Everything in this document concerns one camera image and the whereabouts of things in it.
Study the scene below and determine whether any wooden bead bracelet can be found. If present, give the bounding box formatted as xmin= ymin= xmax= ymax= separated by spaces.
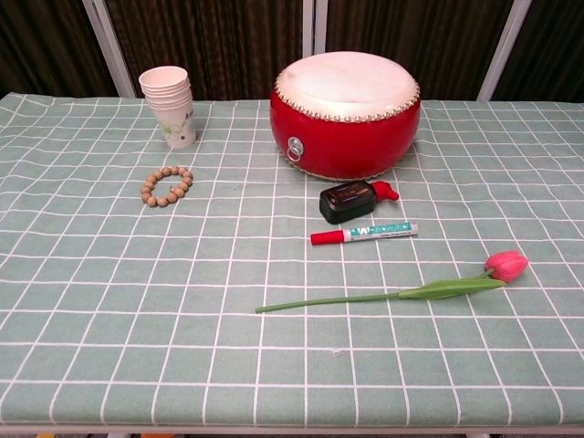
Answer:
xmin=140 ymin=165 xmax=194 ymax=208

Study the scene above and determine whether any dark ink bottle red cap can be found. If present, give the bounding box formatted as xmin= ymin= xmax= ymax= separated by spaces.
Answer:
xmin=318 ymin=179 xmax=401 ymax=225

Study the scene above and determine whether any red capped whiteboard marker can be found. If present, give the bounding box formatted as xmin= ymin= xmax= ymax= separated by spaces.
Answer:
xmin=309 ymin=221 xmax=419 ymax=247

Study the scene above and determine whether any red drum with white skin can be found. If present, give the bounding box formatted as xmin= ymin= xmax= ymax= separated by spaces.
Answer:
xmin=268 ymin=50 xmax=422 ymax=180

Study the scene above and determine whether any stack of white paper cups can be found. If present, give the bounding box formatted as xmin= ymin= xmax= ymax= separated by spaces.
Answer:
xmin=138 ymin=65 xmax=198 ymax=150

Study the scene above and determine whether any green checked tablecloth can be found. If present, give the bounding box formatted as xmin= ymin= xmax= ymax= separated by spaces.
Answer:
xmin=0 ymin=92 xmax=584 ymax=430

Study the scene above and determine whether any artificial pink tulip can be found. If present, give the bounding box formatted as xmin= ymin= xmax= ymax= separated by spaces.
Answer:
xmin=254 ymin=249 xmax=529 ymax=315

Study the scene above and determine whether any white partition frame post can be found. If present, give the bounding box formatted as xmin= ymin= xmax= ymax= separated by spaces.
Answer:
xmin=81 ymin=0 xmax=138 ymax=99
xmin=476 ymin=0 xmax=534 ymax=102
xmin=300 ymin=0 xmax=328 ymax=63

